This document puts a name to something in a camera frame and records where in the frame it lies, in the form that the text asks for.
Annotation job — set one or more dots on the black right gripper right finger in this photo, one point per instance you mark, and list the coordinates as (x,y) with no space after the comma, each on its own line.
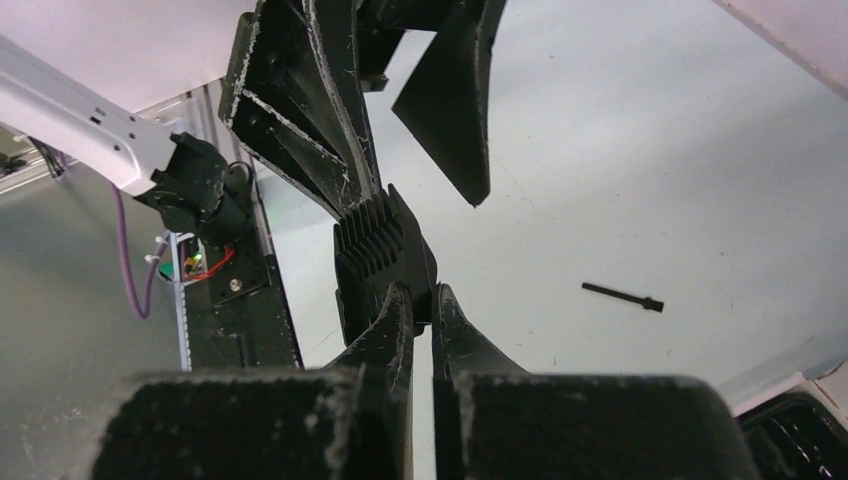
(496,420)

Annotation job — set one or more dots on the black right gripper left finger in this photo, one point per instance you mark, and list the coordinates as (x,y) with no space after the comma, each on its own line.
(346,420)

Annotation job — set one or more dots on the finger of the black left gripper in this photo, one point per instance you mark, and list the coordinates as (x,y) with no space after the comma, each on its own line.
(445,101)
(292,96)

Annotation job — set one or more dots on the black comb attachment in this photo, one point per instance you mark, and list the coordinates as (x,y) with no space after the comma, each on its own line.
(377,244)

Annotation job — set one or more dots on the thin black cleaning brush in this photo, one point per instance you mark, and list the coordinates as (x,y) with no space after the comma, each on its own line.
(647,303)

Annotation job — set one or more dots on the white cardboard kit box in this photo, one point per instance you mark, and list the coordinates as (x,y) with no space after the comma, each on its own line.
(827,384)

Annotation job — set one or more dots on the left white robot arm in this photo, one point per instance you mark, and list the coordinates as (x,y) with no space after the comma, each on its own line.
(183,178)

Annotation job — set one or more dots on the black plastic tray insert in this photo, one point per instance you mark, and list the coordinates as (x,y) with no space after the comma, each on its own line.
(794,436)

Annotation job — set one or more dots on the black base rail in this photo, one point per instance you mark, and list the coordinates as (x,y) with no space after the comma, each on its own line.
(232,306)

